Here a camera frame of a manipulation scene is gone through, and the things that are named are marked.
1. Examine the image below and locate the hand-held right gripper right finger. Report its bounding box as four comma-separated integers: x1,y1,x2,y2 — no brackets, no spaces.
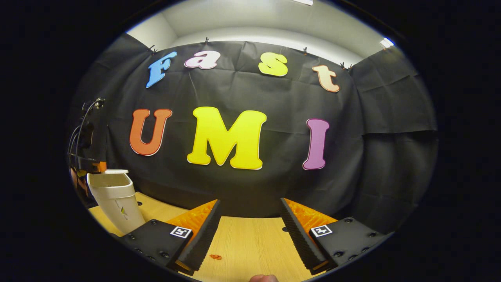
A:
280,197,394,276

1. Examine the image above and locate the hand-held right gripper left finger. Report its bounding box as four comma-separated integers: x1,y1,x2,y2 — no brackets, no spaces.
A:
119,199,222,277

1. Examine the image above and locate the white desktop garbage bin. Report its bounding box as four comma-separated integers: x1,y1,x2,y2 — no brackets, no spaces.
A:
87,169,146,236

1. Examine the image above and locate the wooden desktop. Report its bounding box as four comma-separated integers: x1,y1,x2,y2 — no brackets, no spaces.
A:
88,191,327,282

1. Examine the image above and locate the black backdrop cloth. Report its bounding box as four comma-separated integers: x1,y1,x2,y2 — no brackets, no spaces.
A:
67,33,438,235

